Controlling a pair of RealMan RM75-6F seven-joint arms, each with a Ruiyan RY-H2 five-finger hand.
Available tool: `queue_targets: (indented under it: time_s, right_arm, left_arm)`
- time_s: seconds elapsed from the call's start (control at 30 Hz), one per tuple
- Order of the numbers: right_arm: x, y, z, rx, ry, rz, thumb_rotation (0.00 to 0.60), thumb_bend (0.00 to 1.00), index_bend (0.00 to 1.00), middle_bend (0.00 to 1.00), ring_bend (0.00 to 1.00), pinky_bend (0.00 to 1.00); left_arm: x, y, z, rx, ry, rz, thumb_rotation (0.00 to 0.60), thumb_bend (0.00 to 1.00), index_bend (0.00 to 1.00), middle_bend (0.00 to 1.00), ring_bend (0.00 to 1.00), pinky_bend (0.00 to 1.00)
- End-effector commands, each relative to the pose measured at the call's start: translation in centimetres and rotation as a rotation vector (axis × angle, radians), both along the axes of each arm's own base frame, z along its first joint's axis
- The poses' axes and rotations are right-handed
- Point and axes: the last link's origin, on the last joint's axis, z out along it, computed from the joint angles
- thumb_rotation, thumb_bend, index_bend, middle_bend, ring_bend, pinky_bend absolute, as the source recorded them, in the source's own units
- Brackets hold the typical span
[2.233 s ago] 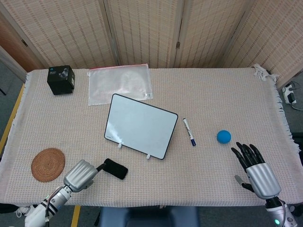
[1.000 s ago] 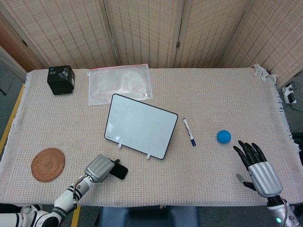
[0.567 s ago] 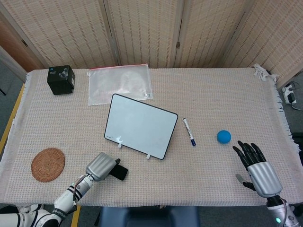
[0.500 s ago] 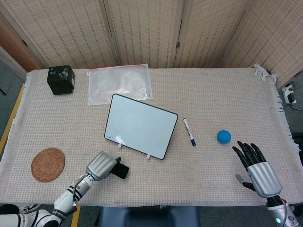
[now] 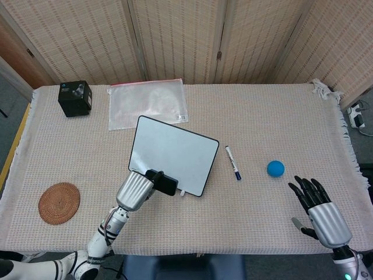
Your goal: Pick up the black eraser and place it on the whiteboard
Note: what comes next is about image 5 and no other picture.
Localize black whiteboard eraser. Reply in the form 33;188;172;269
145;169;179;197

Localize white marker with blue cap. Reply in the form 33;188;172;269
224;145;242;181

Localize white power strip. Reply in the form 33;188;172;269
347;106;365;129

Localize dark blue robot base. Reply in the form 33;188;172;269
124;253;245;280

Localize black cardboard box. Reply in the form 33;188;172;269
57;80;93;118

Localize clear plastic zip bag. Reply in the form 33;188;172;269
107;78;189;131

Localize beige woven tablecloth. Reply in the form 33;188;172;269
0;78;370;258

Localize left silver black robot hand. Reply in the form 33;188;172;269
115;169;164;211

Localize woven folding screen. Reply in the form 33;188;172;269
0;0;373;110

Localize round rattan coaster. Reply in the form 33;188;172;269
37;182;81;225

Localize thin black cable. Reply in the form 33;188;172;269
103;256;125;279

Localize blue foam ball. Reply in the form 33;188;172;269
266;160;286;178

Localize white whiteboard with dark frame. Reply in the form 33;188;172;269
128;115;220;197

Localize white power cable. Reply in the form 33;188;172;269
357;100;373;135

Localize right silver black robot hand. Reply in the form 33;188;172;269
288;175;353;249

